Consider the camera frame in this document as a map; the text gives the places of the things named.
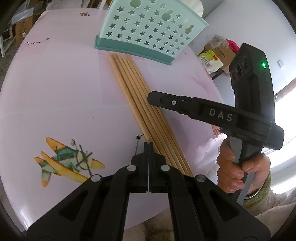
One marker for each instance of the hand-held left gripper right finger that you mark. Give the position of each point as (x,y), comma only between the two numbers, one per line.
(189,197)

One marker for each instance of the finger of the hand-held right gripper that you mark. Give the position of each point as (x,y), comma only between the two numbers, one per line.
(166,100)

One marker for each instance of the person's right hand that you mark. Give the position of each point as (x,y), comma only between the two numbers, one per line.
(227,176)

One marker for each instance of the mint green utensil holder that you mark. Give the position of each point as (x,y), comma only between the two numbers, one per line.
(148,30)

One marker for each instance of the clear plastic bag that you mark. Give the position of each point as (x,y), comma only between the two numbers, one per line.
(216,39)

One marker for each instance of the red plastic bag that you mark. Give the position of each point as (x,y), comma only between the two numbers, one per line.
(233,45)

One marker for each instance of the white wall outlet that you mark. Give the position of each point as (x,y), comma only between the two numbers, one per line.
(280,63)

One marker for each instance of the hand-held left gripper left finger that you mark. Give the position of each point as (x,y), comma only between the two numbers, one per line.
(108,197)

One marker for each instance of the bundle of wooden chopsticks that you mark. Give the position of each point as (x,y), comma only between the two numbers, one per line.
(143,109)

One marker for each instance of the person's right forearm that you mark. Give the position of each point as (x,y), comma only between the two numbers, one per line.
(272,204)

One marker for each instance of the large cardboard box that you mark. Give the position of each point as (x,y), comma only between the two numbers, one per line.
(222,55)

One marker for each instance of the yellow and white rice bag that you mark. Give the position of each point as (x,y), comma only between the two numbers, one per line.
(209,61)

